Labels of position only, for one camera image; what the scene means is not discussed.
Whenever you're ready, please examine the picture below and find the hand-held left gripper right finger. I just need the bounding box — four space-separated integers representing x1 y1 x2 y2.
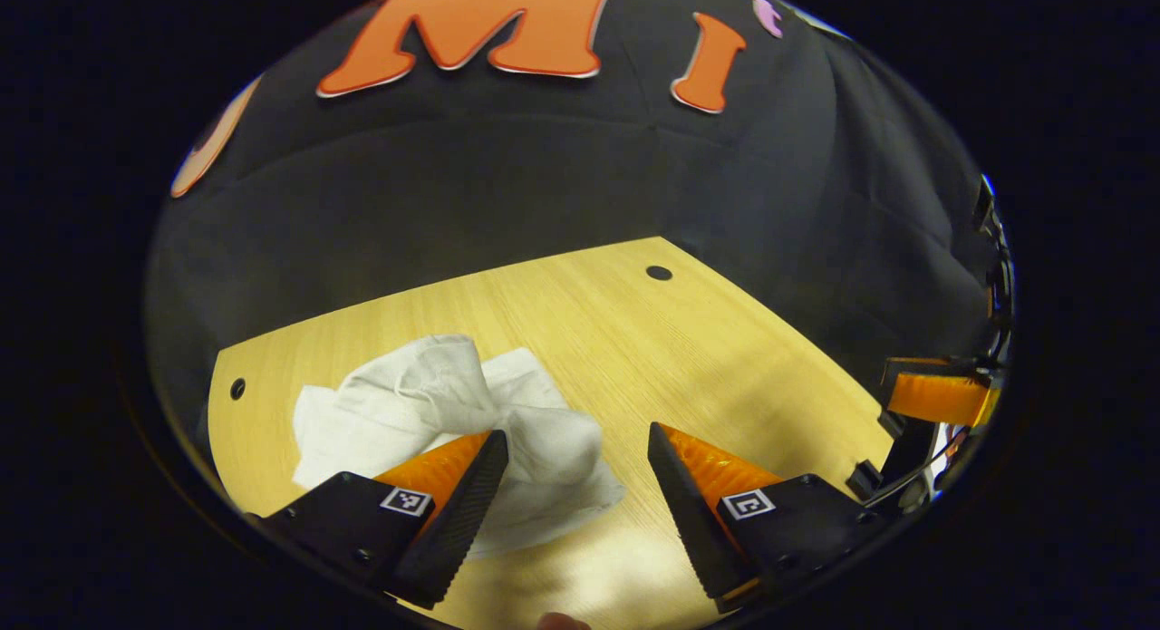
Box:
647 422 894 615

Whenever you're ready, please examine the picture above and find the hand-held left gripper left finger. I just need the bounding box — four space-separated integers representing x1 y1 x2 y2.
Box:
249 429 510 610

